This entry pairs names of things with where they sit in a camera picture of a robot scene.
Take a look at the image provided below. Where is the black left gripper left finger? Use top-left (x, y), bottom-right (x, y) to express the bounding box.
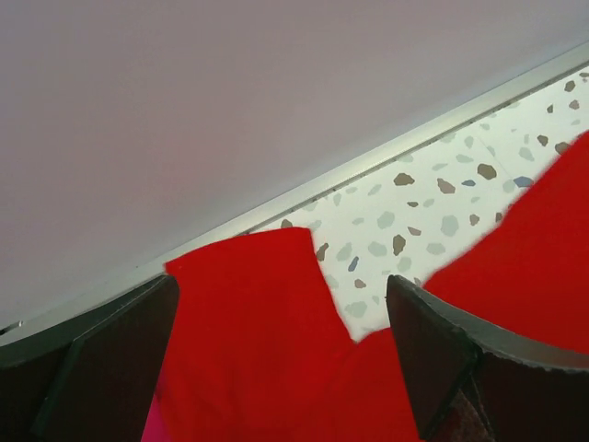
top-left (1, 275), bottom-right (179, 441)

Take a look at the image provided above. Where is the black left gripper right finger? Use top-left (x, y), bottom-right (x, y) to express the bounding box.
top-left (386, 275), bottom-right (588, 441)

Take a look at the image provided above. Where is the red t-shirt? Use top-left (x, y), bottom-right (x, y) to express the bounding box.
top-left (153, 136), bottom-right (588, 441)

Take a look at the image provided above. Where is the folded pink t-shirt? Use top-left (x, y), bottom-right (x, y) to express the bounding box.
top-left (141, 398), bottom-right (167, 442)

